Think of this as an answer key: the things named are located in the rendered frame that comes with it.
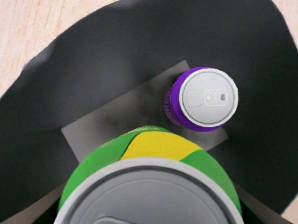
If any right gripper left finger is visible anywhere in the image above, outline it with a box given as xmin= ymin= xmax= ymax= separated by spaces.
xmin=0 ymin=180 xmax=68 ymax=224

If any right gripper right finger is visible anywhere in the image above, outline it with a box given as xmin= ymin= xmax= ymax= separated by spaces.
xmin=231 ymin=181 xmax=294 ymax=224

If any black fabric bag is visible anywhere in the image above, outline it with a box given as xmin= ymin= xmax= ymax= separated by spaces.
xmin=0 ymin=0 xmax=298 ymax=223

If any green and yellow drink can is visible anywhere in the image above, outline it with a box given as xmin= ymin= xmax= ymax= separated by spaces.
xmin=54 ymin=126 xmax=244 ymax=224

